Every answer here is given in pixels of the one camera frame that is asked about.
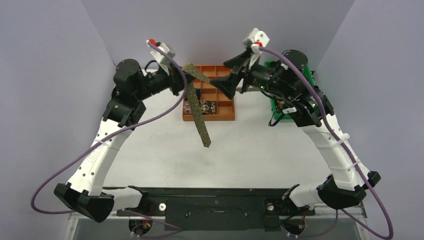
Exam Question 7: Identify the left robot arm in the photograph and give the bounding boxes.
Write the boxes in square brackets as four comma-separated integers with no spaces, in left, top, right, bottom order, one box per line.
[54,59,194,223]

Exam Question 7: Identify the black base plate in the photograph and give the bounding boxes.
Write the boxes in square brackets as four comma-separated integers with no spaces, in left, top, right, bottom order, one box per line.
[117,187,316,230]

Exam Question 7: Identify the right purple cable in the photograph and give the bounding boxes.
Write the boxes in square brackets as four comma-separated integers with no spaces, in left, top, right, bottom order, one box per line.
[259,46,394,240]

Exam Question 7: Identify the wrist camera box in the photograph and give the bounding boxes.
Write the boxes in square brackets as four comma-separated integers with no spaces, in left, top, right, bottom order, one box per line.
[146,38,176,76]
[242,27,270,54]

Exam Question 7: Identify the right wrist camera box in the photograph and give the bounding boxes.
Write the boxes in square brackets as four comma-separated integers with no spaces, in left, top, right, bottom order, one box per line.
[242,27,270,54]

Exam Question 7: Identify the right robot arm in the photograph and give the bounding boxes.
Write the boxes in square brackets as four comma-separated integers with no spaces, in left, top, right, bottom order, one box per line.
[210,49,381,214]

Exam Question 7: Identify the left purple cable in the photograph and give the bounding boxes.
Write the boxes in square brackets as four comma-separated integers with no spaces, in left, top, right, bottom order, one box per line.
[31,41,190,215]

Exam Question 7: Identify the purple cable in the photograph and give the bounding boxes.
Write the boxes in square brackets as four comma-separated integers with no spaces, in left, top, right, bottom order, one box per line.
[259,46,394,240]
[31,41,190,215]

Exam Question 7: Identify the rolled black floral tie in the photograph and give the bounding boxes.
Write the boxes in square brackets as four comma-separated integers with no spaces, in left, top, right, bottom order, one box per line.
[199,100,217,115]

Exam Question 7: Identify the rolled dotted colourful tie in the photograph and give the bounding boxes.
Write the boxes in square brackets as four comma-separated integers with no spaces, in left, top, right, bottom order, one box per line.
[182,101,192,115]

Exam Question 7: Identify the green plastic bin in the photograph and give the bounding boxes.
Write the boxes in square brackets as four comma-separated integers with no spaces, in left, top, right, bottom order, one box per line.
[264,61,315,121]

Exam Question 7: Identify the olive floral patterned tie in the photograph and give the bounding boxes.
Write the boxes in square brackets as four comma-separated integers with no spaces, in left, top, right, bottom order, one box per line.
[182,62,212,148]

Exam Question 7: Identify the aluminium frame rail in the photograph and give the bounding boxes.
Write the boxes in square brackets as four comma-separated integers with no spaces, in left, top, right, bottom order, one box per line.
[62,207,371,240]

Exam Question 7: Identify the orange compartment tray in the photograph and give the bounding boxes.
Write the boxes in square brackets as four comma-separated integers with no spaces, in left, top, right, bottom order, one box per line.
[192,65,235,121]

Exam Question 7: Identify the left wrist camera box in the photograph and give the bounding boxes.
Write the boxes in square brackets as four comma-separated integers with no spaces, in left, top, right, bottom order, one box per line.
[146,38,176,76]

